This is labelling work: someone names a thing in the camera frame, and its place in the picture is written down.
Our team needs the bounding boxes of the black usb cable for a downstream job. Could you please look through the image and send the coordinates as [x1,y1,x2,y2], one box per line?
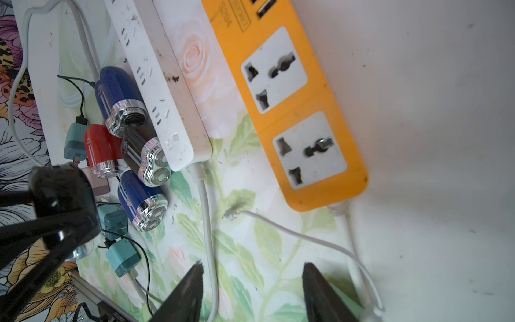
[56,74,97,126]
[102,229,158,317]

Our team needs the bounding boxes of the grey power strip cable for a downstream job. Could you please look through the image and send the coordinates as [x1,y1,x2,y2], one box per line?
[7,0,220,322]

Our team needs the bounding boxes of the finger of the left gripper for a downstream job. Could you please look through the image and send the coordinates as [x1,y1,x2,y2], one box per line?
[1,231,83,321]
[1,211,101,270]

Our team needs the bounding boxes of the white usb cable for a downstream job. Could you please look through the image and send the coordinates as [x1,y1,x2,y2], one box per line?
[222,207,386,317]

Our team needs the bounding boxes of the orange power strip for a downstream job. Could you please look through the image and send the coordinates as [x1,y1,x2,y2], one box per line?
[203,1,368,212]

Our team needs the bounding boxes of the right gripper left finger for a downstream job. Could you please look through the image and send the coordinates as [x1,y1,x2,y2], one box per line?
[150,261,204,322]

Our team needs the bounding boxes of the dark blue electric shaver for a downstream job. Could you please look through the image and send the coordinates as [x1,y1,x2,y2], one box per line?
[117,170,168,232]

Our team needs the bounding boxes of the white power strip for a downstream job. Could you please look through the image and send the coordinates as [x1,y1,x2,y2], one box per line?
[105,0,213,180]

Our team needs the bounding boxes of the teal usb charger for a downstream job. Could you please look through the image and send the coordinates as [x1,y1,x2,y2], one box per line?
[106,239,142,278]
[97,204,128,241]
[63,115,89,164]

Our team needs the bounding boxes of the red electric shaver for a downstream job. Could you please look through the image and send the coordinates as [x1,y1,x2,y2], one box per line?
[84,124,128,179]

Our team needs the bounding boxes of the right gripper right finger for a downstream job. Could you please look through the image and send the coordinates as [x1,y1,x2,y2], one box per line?
[302,262,358,322]

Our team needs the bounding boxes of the pink usb charger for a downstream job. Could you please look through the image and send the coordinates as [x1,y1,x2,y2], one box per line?
[82,167,110,197]

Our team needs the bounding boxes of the aluminium front rail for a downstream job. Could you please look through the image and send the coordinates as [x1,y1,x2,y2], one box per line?
[71,270,137,322]

